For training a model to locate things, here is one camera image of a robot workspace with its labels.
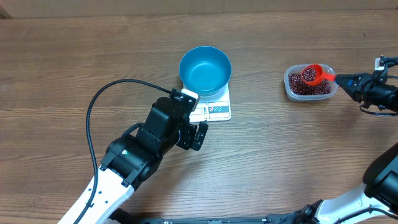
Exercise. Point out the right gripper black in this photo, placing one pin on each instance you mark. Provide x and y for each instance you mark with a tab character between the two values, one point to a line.
365	89

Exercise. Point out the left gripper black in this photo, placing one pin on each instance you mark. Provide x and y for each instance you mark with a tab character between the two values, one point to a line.
187	142

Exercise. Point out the red measuring scoop blue handle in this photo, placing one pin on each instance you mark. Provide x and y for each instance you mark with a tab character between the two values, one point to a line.
321	75

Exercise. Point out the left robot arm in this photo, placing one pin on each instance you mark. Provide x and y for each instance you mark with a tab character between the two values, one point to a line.
132	158

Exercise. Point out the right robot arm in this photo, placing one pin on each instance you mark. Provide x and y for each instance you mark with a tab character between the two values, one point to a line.
377	194

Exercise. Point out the white digital kitchen scale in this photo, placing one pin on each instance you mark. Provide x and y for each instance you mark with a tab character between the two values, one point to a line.
212	105

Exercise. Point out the red beans in scoop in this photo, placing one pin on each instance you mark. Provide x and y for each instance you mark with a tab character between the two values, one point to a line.
309	74

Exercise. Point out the blue plastic bowl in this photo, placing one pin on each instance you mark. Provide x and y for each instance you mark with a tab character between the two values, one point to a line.
205	70

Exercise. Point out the clear plastic food container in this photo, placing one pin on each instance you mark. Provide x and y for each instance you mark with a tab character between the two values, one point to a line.
293	97

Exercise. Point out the red adzuki beans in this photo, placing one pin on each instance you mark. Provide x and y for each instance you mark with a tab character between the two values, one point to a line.
300	88

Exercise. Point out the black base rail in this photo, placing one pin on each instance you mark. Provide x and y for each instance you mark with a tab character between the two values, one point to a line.
123	217

